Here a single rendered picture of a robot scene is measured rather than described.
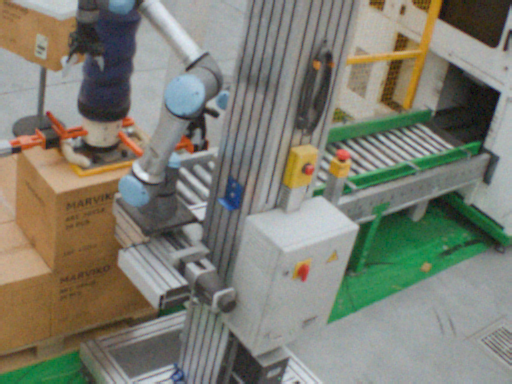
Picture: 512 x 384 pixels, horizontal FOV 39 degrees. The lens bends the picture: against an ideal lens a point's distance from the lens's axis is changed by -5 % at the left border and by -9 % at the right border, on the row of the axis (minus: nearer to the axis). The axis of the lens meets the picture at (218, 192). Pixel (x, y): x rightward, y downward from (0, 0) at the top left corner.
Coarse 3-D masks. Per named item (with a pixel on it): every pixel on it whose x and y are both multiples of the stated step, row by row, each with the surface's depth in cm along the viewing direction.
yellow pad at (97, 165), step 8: (120, 152) 322; (128, 152) 324; (96, 160) 311; (120, 160) 317; (128, 160) 319; (72, 168) 309; (80, 168) 308; (88, 168) 308; (96, 168) 310; (104, 168) 311; (112, 168) 314; (120, 168) 316; (80, 176) 305
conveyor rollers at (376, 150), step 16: (400, 128) 494; (416, 128) 499; (336, 144) 458; (352, 144) 460; (368, 144) 463; (384, 144) 473; (400, 144) 474; (416, 144) 476; (432, 144) 484; (448, 144) 486; (352, 160) 450; (368, 160) 450; (384, 160) 452; (400, 160) 454; (192, 176) 397; (208, 176) 400; (320, 176) 422; (208, 192) 387
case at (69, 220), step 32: (32, 160) 311; (64, 160) 315; (32, 192) 315; (64, 192) 296; (96, 192) 307; (32, 224) 322; (64, 224) 305; (96, 224) 317; (64, 256) 315; (96, 256) 327
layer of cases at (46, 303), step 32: (0, 160) 380; (0, 192) 357; (0, 224) 336; (0, 256) 317; (32, 256) 321; (0, 288) 303; (32, 288) 314; (64, 288) 326; (96, 288) 338; (128, 288) 351; (0, 320) 312; (32, 320) 324; (64, 320) 336; (96, 320) 349
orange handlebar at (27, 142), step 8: (128, 120) 325; (72, 128) 310; (80, 128) 312; (24, 136) 298; (32, 136) 300; (64, 136) 304; (72, 136) 306; (80, 136) 309; (120, 136) 312; (16, 144) 296; (24, 144) 293; (32, 144) 296; (40, 144) 298; (128, 144) 308; (184, 144) 313; (136, 152) 304
